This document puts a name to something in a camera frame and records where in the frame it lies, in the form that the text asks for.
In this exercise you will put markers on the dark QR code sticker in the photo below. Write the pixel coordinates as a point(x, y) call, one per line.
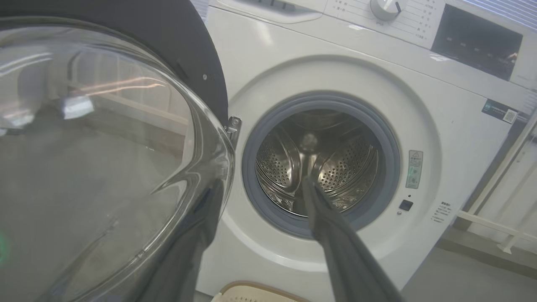
point(503, 111)

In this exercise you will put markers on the perforated steel drum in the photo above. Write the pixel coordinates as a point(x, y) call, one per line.
point(344, 163)

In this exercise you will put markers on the grey rubber door seal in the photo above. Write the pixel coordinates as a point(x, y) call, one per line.
point(251, 167)

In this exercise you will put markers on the silver control knob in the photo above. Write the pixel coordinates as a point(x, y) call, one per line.
point(384, 8)

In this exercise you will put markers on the white metal rail frame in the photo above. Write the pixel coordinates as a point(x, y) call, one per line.
point(495, 224)

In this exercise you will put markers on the white detergent drawer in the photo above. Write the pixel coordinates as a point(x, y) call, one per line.
point(272, 10)

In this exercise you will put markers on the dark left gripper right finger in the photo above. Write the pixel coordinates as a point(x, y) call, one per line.
point(352, 268)

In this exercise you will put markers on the white front-load washing machine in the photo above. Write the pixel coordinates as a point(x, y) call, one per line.
point(335, 63)

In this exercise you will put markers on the black round glass washer door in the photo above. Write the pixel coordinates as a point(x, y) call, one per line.
point(105, 167)

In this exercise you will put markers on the metal door hinge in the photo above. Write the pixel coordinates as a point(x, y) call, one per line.
point(233, 128)

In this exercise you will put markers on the cream laundry basket brown rim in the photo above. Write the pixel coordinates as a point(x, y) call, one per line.
point(251, 293)

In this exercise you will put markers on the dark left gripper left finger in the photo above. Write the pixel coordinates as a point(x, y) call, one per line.
point(184, 260)

